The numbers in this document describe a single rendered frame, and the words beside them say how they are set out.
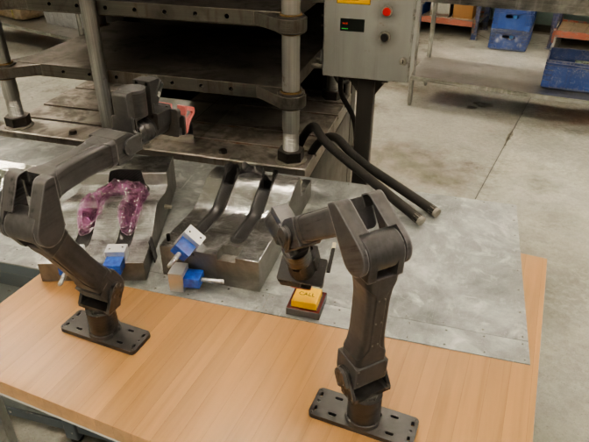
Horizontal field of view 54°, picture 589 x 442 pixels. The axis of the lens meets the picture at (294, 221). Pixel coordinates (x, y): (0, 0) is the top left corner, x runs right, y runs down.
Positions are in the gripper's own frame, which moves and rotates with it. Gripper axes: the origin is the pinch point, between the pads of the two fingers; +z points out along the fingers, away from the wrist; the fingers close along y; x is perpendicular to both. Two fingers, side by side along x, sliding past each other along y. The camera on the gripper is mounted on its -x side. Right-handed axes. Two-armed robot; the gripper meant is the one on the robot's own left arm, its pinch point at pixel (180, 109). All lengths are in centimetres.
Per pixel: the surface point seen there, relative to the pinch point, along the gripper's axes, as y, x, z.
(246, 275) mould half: -22.4, 35.2, -11.1
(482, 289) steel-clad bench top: -76, 39, 12
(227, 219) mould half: -9.0, 30.6, 4.3
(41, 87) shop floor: 328, 108, 270
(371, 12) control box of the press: -25, -13, 75
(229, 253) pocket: -15.7, 32.9, -7.4
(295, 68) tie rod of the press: -5, 4, 61
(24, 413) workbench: 61, 112, -19
